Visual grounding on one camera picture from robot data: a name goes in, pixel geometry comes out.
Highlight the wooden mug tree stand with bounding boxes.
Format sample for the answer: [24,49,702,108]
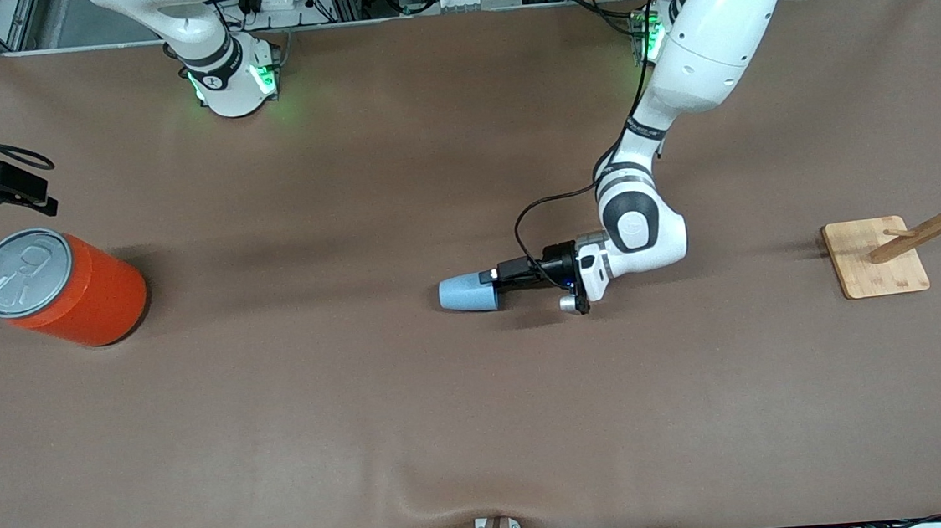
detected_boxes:
[815,156,941,302]

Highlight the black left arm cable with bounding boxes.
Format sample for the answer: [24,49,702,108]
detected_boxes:
[496,0,697,274]

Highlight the brown table cover cloth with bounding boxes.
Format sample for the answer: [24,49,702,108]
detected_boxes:
[0,0,941,528]

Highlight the orange can with grey lid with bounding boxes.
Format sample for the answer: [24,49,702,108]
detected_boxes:
[0,220,152,356]

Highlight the light blue plastic cup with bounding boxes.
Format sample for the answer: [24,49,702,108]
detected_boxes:
[437,270,501,315]

